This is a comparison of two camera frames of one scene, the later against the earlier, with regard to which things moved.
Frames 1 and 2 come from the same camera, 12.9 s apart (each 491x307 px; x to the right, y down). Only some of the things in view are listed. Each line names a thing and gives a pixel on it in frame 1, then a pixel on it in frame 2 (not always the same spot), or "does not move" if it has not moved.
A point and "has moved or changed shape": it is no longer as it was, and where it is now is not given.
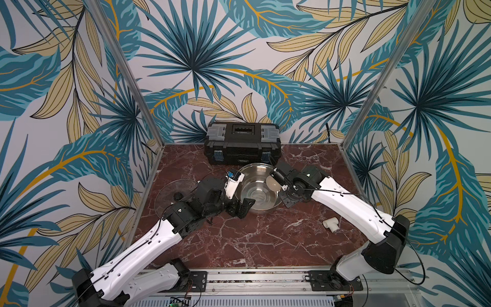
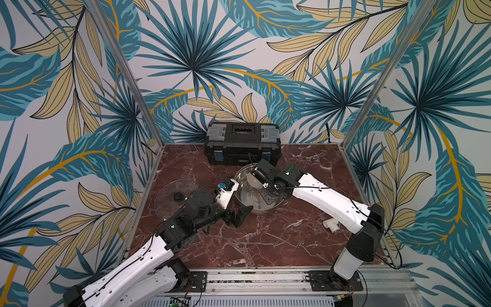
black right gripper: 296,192 → 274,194
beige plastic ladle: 272,184 has moved or changed shape
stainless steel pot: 254,185 does not move
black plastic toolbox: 242,143 does not move
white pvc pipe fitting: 332,224 does not move
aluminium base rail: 359,290 does not move
